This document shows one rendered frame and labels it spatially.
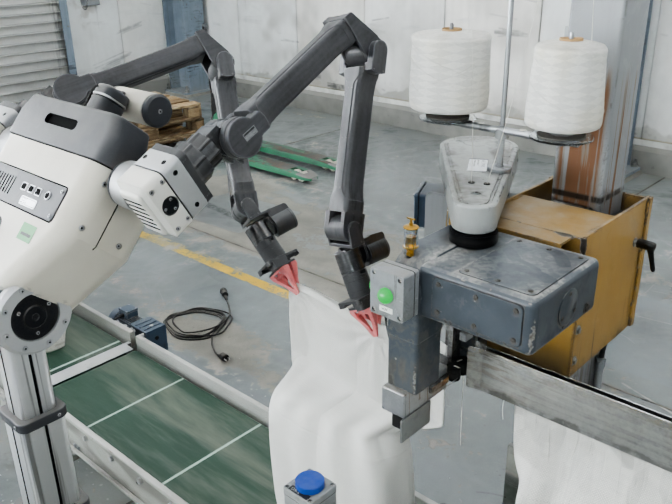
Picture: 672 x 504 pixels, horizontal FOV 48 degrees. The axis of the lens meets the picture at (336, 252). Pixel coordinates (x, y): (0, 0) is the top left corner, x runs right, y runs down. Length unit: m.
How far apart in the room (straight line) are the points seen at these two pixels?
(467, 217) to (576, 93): 0.29
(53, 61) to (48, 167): 7.75
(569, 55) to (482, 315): 0.48
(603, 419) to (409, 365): 0.36
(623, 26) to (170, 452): 1.76
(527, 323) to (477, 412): 2.07
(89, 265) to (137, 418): 1.23
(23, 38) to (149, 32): 1.65
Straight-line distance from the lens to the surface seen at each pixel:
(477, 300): 1.27
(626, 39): 1.62
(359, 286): 1.63
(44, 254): 1.48
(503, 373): 1.51
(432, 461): 3.01
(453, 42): 1.52
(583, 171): 1.67
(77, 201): 1.45
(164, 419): 2.64
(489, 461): 3.04
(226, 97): 1.97
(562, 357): 1.60
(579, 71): 1.42
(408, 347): 1.40
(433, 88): 1.54
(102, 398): 2.81
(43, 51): 9.23
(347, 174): 1.60
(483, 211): 1.37
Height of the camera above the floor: 1.87
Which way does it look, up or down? 23 degrees down
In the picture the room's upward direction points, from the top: 1 degrees counter-clockwise
